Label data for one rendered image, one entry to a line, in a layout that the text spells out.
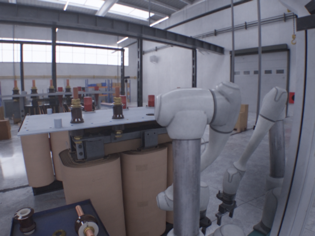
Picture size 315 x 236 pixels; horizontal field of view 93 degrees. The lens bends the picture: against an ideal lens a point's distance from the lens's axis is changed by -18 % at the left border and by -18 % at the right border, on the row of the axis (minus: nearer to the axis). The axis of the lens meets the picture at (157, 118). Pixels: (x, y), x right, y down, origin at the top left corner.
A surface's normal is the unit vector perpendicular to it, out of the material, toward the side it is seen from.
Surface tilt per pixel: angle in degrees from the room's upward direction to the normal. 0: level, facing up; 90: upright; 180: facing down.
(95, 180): 90
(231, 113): 110
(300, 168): 90
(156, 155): 90
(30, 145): 90
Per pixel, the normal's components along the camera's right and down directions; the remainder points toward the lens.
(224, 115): 0.27, 0.51
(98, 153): 0.60, 0.12
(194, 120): 0.15, 0.08
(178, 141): -0.69, 0.00
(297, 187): -0.85, 0.08
